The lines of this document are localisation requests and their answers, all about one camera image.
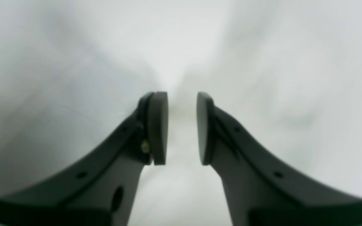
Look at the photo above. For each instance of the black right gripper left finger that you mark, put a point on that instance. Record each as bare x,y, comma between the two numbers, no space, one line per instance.
99,189

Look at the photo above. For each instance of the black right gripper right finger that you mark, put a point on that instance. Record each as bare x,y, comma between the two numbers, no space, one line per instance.
260,189

